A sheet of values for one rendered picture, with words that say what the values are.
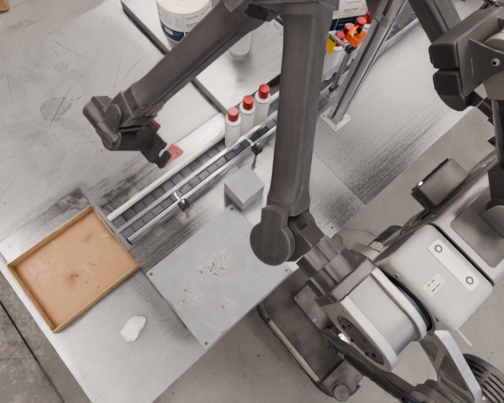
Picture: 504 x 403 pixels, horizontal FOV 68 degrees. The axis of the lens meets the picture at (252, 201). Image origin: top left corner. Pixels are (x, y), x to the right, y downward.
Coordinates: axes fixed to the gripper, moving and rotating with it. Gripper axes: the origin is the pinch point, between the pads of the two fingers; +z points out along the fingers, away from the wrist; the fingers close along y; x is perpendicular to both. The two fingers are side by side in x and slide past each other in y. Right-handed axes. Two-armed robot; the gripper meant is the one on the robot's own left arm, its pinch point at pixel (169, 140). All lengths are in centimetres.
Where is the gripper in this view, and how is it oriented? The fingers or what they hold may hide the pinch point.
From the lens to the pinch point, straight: 101.1
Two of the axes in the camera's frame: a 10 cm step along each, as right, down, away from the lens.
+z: 4.4, -1.2, 8.9
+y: -6.6, -7.2, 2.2
